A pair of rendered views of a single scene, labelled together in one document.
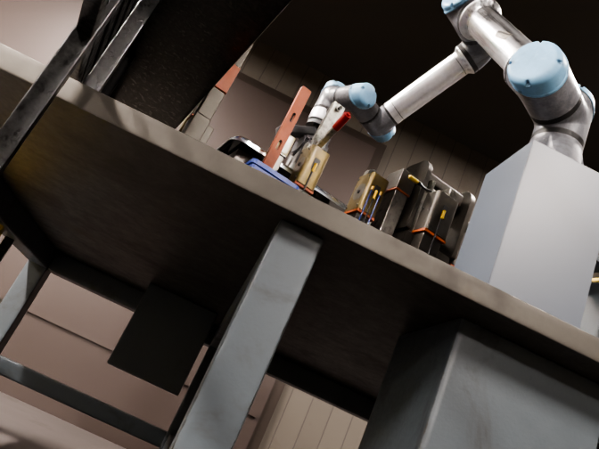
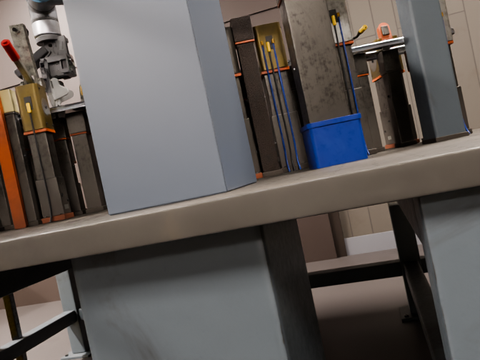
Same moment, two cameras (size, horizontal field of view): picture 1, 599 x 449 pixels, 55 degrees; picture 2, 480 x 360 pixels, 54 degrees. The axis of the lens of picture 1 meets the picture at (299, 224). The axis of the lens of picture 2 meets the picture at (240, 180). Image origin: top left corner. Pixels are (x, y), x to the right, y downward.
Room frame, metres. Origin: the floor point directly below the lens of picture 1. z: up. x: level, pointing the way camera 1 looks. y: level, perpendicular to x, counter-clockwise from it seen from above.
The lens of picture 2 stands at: (0.36, -0.81, 0.72)
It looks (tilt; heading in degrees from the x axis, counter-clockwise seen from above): 1 degrees down; 19
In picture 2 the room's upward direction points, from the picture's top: 12 degrees counter-clockwise
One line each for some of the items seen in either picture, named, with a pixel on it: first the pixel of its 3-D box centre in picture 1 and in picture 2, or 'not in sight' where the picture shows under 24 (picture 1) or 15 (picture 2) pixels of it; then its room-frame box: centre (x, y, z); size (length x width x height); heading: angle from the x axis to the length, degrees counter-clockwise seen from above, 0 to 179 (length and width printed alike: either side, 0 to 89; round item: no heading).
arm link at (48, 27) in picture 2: (320, 120); (47, 32); (1.53, 0.08, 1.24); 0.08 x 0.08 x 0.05
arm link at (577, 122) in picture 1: (562, 118); not in sight; (1.10, -0.46, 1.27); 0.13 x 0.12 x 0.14; 130
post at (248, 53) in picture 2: not in sight; (256, 97); (1.52, -0.50, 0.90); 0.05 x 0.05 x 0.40; 21
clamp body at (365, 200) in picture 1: (351, 238); not in sight; (1.39, -0.14, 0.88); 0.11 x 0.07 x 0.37; 21
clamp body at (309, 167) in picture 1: (291, 208); (42, 154); (1.36, 0.03, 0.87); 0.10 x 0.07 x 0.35; 21
